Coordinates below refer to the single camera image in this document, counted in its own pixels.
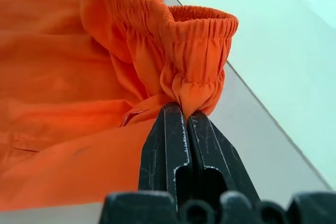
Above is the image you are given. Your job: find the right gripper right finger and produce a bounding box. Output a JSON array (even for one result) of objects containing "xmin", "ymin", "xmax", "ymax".
[{"xmin": 186, "ymin": 110, "xmax": 261, "ymax": 204}]

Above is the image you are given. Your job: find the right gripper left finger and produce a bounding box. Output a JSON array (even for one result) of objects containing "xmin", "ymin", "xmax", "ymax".
[{"xmin": 138, "ymin": 102, "xmax": 194, "ymax": 205}]

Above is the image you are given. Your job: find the orange cloth garment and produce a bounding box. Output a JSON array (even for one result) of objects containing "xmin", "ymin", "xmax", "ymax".
[{"xmin": 0, "ymin": 0, "xmax": 240, "ymax": 212}]

